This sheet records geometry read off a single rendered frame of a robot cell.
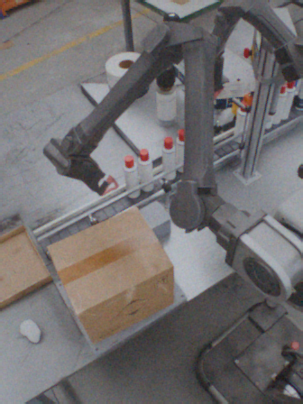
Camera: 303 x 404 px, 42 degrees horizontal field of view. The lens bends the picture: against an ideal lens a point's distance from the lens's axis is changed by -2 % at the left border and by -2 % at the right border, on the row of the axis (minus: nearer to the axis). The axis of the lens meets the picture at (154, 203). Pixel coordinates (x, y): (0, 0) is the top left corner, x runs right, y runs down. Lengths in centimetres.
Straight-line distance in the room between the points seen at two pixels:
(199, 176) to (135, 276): 42
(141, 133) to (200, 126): 100
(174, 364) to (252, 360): 44
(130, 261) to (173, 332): 114
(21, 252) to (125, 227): 52
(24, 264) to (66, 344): 35
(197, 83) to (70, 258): 62
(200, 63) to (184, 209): 30
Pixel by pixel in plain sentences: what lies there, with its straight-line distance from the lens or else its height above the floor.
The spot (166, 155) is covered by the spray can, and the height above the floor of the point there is 103.
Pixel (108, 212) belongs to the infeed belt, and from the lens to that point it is 156.
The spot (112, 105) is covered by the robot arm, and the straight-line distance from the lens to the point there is 102.
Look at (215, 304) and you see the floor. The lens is 232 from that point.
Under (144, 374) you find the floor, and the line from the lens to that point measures 220.
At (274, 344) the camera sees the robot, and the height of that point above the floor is 26.
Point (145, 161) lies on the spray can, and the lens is 148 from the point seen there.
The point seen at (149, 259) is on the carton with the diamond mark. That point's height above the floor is 112.
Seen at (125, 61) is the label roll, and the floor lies 102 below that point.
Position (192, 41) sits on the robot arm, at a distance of 89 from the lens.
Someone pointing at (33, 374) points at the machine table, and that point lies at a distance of 142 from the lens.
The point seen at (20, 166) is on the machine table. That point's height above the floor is 83.
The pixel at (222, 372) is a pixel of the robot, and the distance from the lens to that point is 196.
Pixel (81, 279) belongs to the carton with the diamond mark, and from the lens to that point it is 116.
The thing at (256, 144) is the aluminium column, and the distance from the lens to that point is 159.
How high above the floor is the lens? 214
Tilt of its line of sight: 53 degrees down
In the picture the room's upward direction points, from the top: 4 degrees counter-clockwise
